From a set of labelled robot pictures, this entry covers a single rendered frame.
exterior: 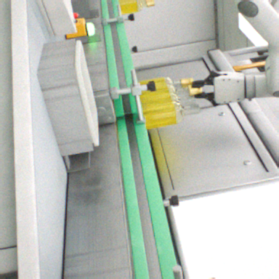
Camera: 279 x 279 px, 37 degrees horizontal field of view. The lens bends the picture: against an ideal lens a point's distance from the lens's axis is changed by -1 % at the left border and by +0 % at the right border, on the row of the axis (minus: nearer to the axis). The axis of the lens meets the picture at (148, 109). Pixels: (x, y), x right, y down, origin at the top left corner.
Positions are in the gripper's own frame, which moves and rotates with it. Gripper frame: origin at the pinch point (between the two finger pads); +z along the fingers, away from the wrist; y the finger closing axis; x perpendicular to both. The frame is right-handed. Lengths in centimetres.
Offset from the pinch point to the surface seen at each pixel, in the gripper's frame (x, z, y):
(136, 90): 26.3, 15.0, 14.8
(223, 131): 6.5, -7.6, -12.8
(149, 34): -571, 117, -192
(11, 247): 80, 28, 15
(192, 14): -591, 39, -168
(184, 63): -54, 9, -15
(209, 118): -1.7, -3.0, -12.6
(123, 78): 14.9, 20.9, 13.1
